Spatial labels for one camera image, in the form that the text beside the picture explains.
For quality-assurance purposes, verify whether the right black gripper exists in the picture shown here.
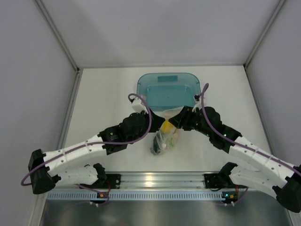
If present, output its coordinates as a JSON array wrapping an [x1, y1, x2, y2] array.
[[169, 106, 213, 137]]

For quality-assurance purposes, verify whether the clear dotted zip bag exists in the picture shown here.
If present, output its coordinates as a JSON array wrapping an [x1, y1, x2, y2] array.
[[155, 107, 182, 155]]

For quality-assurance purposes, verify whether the yellow fake food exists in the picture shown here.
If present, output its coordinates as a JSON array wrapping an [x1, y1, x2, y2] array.
[[160, 120, 175, 134]]

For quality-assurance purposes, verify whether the dark blue fake food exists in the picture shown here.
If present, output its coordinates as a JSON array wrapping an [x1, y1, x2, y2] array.
[[150, 134, 162, 155]]

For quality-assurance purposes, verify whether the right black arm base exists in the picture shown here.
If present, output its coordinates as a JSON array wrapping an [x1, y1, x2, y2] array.
[[204, 173, 226, 190]]

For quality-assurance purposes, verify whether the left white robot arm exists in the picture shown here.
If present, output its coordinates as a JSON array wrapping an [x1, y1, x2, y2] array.
[[28, 112, 165, 194]]

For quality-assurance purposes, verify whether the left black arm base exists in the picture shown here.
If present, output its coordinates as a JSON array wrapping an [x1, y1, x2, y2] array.
[[95, 173, 121, 189]]

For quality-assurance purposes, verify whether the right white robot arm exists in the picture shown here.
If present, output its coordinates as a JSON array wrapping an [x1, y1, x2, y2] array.
[[168, 106, 301, 213]]

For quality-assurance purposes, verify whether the teal plastic bin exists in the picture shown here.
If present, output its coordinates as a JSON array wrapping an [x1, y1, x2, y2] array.
[[136, 73, 201, 112]]

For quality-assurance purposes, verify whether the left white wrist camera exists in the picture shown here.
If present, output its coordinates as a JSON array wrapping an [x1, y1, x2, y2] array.
[[131, 98, 147, 113]]

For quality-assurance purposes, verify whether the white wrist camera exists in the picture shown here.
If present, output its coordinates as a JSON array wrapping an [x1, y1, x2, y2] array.
[[192, 94, 205, 112], [131, 98, 147, 113]]

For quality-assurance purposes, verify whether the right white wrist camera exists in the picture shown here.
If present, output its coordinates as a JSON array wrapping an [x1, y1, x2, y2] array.
[[192, 94, 205, 112]]

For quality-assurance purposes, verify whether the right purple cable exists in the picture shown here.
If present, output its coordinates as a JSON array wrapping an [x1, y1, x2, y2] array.
[[195, 82, 301, 172]]

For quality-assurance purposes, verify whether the purple cable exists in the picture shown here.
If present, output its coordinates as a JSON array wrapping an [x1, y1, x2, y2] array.
[[21, 93, 153, 186], [195, 82, 301, 172]]

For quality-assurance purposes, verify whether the aluminium mounting rail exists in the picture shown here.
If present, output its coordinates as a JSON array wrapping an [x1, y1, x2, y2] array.
[[37, 171, 264, 189]]

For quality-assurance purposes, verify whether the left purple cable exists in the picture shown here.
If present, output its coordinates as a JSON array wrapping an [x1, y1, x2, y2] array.
[[21, 93, 153, 186]]

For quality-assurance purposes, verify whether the slotted cable duct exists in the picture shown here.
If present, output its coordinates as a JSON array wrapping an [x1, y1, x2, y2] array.
[[47, 190, 236, 201]]

